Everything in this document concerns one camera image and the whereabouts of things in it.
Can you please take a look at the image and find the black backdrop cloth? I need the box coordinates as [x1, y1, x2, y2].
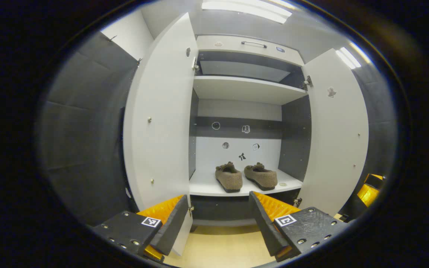
[38, 32, 399, 227]

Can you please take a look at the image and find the small ceiling light panel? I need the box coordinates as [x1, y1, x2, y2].
[335, 47, 362, 70]

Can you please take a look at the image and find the brown fuzzy shoe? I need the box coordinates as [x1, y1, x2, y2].
[244, 162, 278, 191]
[215, 161, 244, 193]

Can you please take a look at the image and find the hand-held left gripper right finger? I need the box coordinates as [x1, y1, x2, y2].
[249, 191, 349, 262]

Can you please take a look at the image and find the grey cabinet drawer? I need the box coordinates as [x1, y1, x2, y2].
[196, 35, 305, 67]

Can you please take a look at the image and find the large ceiling light panel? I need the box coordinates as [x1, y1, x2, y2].
[201, 0, 293, 25]

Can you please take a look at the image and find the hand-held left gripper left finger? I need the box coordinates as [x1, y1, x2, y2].
[92, 194, 190, 263]

